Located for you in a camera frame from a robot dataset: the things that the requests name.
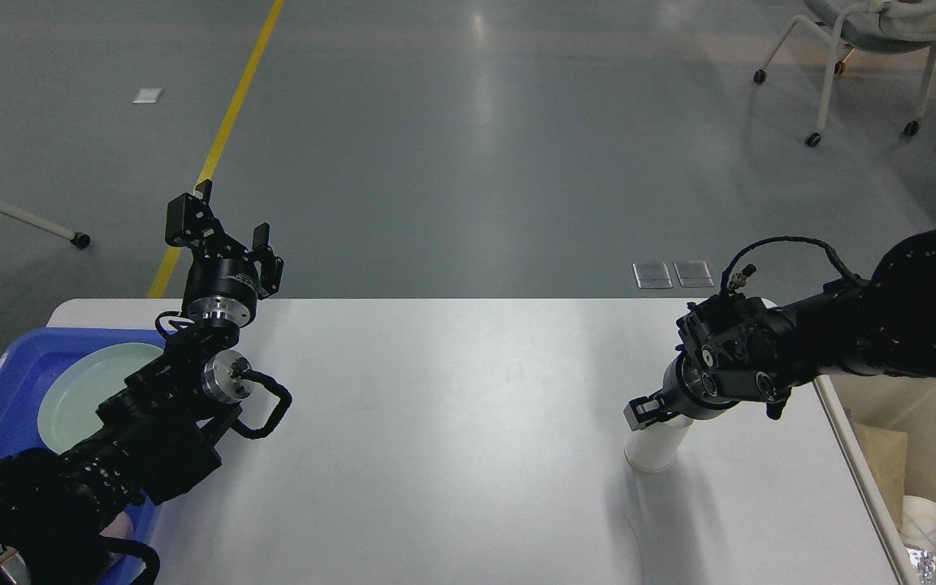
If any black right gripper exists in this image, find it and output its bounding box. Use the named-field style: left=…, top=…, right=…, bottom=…
left=623, top=356, right=739, bottom=432

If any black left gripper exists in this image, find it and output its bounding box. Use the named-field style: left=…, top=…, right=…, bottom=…
left=164, top=180, right=284, bottom=328

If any small beige cup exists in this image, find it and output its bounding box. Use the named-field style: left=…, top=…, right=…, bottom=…
left=624, top=416, right=695, bottom=473

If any light green plate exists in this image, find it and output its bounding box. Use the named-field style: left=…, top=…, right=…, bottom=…
left=37, top=342, right=163, bottom=454

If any brown paper bag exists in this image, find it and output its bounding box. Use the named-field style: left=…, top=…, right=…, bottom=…
left=853, top=422, right=909, bottom=530

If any white paper bowl cup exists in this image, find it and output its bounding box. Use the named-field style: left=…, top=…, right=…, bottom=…
left=899, top=495, right=936, bottom=554

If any silver foil tray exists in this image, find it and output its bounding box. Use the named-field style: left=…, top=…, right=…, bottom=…
left=905, top=548, right=936, bottom=585

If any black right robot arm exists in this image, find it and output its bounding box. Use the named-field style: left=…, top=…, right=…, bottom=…
left=624, top=230, right=936, bottom=431

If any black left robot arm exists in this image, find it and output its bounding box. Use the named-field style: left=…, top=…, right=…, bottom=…
left=0, top=179, right=293, bottom=584

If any left floor outlet plate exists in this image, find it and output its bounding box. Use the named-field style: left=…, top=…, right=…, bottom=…
left=632, top=262, right=674, bottom=290

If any floor outlet plate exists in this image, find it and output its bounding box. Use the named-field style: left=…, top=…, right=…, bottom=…
left=632, top=262, right=674, bottom=290
left=674, top=262, right=716, bottom=288

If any right floor outlet plate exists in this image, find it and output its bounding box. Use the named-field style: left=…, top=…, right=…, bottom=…
left=674, top=262, right=716, bottom=288

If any blue plastic tray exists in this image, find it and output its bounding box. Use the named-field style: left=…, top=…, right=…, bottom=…
left=0, top=328, right=164, bottom=458

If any beige plastic bin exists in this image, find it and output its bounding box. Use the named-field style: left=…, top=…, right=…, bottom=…
left=814, top=375, right=936, bottom=584

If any grey office chair right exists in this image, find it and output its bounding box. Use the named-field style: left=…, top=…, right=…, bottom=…
left=752, top=1, right=936, bottom=148

